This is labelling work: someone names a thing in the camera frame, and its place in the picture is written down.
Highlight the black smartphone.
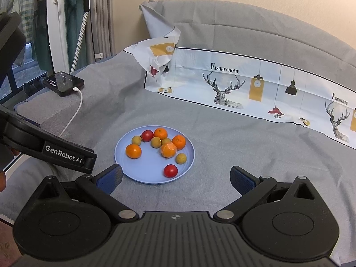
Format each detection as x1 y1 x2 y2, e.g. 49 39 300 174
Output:
42 72 85 97

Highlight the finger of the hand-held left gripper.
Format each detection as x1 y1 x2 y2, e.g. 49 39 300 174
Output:
81 150 98 174

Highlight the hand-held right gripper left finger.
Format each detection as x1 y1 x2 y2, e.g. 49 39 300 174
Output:
35 164 140 223

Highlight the pink fuzzy cloth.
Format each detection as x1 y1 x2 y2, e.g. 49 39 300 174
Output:
0 220 23 267

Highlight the grey quilt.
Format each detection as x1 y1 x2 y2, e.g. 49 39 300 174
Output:
150 0 356 70

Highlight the printed white pillow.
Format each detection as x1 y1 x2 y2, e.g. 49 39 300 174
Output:
123 0 356 145

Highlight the blue plate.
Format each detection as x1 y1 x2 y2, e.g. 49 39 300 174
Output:
114 126 195 184

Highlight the small orange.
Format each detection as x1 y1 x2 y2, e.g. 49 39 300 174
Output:
154 127 169 141
172 135 186 150
125 144 142 159

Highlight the plastic-wrapped orange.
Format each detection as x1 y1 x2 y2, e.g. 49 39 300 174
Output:
159 142 178 158

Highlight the white charging cable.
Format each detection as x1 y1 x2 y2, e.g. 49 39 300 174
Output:
60 87 83 138

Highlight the black phone holder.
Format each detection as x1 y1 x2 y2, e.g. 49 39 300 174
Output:
23 76 46 95

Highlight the white window frame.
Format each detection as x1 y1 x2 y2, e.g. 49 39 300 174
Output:
46 0 75 75

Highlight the grey curtain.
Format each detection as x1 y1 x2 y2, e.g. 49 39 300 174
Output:
83 0 116 64

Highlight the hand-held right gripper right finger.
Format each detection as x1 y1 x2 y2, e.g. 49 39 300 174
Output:
213 165 324 223

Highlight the grey bed sheet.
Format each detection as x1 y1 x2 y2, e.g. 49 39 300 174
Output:
0 53 356 267

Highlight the black-white braided steamer hose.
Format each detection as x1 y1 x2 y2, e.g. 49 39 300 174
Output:
70 11 89 74

